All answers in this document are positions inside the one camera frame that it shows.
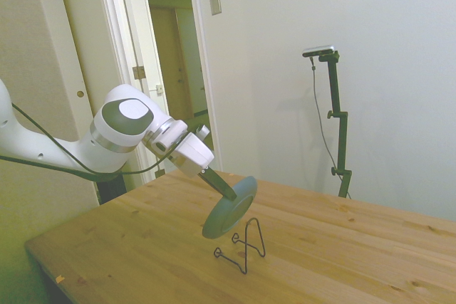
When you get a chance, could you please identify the brown hallway door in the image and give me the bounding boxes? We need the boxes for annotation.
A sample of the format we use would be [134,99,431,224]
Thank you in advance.
[149,4,195,120]

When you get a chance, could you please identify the grey stereo camera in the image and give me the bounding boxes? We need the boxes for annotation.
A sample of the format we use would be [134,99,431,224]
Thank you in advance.
[301,43,336,58]

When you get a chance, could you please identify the grey camera cable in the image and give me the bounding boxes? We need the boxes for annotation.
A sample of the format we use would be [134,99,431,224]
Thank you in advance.
[309,56,353,200]

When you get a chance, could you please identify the dark teal round plate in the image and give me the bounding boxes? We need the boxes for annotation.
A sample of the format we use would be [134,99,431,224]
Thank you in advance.
[202,175,259,240]

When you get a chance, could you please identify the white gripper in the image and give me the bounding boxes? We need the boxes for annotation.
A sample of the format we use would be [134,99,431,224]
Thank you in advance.
[170,132,238,201]

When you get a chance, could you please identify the beige closet door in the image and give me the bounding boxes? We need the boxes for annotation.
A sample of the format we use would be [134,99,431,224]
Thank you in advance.
[0,0,103,209]

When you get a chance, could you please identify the white door frame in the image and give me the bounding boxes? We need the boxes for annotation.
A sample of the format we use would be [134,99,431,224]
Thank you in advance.
[94,0,224,191]

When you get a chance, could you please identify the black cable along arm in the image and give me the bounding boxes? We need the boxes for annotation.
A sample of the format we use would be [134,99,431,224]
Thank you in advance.
[0,103,179,177]

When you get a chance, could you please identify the black wire plate stand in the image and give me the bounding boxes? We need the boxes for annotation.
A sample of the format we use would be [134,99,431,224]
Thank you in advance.
[212,217,266,276]

